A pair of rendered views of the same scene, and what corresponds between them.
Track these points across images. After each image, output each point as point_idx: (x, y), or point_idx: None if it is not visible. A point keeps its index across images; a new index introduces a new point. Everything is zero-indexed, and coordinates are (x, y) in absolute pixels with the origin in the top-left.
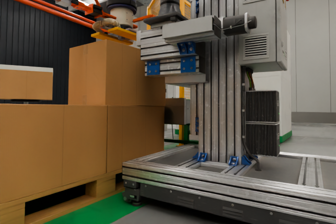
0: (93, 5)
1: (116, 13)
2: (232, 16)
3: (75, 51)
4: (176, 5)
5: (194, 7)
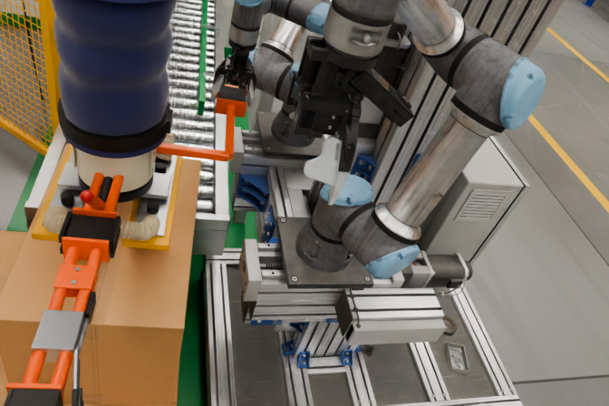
0: (111, 245)
1: (122, 166)
2: None
3: (32, 330)
4: None
5: None
